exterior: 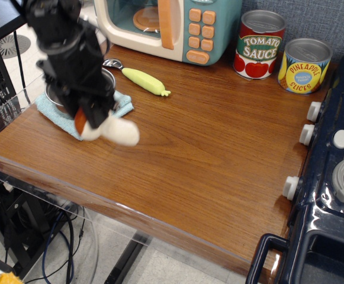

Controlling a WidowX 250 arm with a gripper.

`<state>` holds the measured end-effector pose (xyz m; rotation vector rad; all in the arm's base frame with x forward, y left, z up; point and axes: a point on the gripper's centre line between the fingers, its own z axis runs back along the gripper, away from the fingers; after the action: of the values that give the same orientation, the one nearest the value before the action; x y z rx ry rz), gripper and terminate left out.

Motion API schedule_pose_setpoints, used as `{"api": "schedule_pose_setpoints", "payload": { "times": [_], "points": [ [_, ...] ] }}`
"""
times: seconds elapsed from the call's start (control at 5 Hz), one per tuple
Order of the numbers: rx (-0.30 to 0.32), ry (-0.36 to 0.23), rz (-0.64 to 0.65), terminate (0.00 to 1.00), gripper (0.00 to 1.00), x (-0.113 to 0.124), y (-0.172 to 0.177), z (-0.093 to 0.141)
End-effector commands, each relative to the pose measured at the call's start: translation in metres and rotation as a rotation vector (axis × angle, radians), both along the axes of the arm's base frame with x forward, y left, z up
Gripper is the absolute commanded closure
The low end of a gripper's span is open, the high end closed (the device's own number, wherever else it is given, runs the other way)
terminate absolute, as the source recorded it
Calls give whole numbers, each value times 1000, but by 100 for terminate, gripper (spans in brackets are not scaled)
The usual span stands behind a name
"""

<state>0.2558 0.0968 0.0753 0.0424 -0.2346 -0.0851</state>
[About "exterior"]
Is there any plush brown white mushroom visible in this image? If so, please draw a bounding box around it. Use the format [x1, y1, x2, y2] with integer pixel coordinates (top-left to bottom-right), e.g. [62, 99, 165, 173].
[74, 108, 140, 147]

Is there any black table leg frame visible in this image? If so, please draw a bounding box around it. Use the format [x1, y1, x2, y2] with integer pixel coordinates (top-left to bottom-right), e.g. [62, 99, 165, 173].
[0, 181, 64, 278]

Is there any green handled metal spoon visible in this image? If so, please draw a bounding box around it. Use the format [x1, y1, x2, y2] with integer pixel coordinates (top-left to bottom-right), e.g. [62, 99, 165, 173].
[102, 59, 171, 97]

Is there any pineapple slices can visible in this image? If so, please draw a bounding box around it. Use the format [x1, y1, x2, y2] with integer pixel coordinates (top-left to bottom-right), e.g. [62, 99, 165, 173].
[278, 38, 333, 95]

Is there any white stove knob middle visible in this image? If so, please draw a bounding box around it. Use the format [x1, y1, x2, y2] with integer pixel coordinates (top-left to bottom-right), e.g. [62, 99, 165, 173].
[299, 124, 315, 146]

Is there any tomato sauce can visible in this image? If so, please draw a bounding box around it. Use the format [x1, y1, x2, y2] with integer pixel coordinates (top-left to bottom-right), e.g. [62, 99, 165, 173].
[233, 9, 287, 79]

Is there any white stove knob upper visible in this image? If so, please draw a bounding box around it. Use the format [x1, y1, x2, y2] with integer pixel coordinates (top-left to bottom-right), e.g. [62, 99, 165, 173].
[307, 102, 322, 122]

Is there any blue cable under table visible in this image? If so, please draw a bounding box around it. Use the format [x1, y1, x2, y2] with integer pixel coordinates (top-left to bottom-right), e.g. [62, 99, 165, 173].
[41, 211, 75, 284]

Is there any white stove knob lower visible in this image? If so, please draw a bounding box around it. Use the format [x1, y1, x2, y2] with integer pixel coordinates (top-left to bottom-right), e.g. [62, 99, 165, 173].
[282, 176, 300, 201]

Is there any stainless steel pot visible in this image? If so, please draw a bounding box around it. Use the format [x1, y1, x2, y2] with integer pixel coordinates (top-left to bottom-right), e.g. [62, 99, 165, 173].
[45, 68, 116, 114]

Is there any clear acrylic table guard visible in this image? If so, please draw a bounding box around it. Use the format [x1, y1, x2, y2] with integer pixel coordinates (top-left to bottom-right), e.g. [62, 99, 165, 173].
[0, 89, 152, 243]

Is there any white stove knob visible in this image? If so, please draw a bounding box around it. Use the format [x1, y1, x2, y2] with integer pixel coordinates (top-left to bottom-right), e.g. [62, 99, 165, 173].
[282, 176, 300, 201]
[299, 124, 315, 146]
[307, 102, 322, 122]

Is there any toy teal cream microwave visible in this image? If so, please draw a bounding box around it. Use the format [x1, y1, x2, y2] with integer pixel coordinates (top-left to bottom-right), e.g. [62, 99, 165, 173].
[94, 1, 242, 66]

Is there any dark blue toy stove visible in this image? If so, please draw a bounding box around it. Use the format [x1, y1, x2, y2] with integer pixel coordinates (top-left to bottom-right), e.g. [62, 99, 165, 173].
[246, 56, 344, 283]

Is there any light blue folded cloth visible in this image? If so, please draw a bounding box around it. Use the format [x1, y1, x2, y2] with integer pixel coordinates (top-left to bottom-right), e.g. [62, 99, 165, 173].
[35, 91, 134, 141]

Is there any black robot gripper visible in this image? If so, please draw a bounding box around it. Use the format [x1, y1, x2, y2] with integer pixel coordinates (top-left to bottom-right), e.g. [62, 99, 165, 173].
[26, 1, 115, 128]

